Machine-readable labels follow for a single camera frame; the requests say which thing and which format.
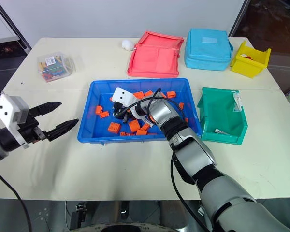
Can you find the clear box of coloured pieces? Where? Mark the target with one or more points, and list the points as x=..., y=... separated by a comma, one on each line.
x=54, y=66

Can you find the white label on green bin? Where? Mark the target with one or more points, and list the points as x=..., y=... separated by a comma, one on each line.
x=238, y=102

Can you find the yellow plastic bin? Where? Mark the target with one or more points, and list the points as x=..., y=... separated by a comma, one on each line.
x=246, y=66

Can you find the white round object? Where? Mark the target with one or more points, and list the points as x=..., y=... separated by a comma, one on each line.
x=127, y=45

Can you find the black slanted pole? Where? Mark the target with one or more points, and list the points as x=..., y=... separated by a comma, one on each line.
x=13, y=26

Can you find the pink fabric case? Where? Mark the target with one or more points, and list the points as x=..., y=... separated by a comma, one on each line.
x=154, y=60

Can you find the red and white small item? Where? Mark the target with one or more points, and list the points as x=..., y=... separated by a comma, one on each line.
x=247, y=57

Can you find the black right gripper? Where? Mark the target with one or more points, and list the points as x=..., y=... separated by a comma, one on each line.
x=119, y=107

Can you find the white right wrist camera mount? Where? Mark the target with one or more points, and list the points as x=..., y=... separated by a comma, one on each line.
x=122, y=96

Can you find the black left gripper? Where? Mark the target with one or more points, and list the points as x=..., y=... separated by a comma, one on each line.
x=30, y=131

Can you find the light blue fabric bag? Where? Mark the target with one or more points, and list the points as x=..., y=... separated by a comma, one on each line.
x=207, y=50

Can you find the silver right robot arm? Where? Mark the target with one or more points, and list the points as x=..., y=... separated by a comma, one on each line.
x=195, y=154

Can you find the metal screw in green bin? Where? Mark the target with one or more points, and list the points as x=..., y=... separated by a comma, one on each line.
x=221, y=131

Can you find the dark panel frame post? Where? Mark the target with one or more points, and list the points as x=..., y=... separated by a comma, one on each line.
x=239, y=18

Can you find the green plastic bin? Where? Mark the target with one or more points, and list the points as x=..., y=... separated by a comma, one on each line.
x=220, y=116

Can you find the blue plastic bin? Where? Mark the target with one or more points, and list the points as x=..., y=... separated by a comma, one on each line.
x=91, y=130

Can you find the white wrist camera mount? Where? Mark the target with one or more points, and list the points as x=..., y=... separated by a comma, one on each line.
x=8, y=106
x=122, y=96

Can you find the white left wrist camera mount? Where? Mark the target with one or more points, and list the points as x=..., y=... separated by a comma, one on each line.
x=8, y=106

